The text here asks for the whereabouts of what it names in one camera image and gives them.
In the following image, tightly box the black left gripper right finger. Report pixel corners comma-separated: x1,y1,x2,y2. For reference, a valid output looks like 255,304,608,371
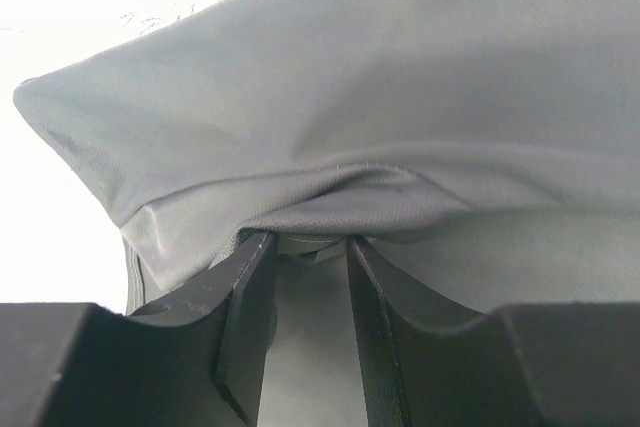
347,237,639,426

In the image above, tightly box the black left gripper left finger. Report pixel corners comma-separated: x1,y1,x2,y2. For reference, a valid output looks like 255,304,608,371
1,232,277,426

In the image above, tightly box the floral patterned table mat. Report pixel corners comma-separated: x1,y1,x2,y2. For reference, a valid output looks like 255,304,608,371
1,0,220,312

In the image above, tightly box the dark grey t shirt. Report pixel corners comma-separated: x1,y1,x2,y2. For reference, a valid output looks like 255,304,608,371
13,0,639,426

